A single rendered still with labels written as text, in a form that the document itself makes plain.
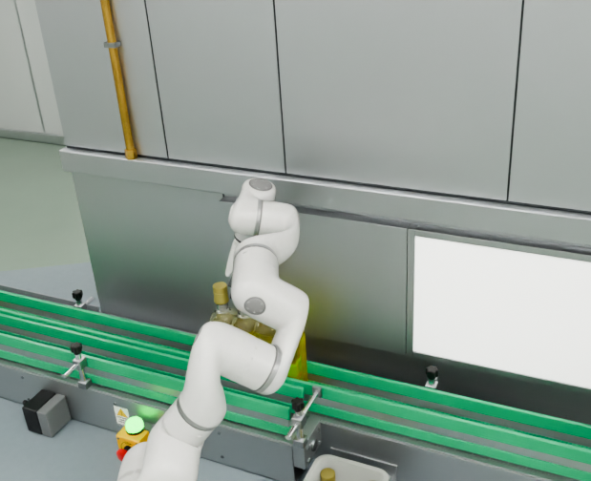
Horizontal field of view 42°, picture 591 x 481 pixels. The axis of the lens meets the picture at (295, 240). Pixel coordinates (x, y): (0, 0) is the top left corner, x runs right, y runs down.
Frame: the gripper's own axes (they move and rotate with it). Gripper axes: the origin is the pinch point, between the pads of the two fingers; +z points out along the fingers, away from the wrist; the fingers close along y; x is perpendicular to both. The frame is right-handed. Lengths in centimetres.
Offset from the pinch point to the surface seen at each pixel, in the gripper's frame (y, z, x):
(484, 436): 3, 7, 62
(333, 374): -3.6, 15.5, 25.6
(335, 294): -12.4, 0.0, 18.8
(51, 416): 23, 46, -36
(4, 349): 15, 41, -59
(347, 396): 3.7, 13.0, 31.6
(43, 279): -39, 67, -92
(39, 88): -304, 160, -324
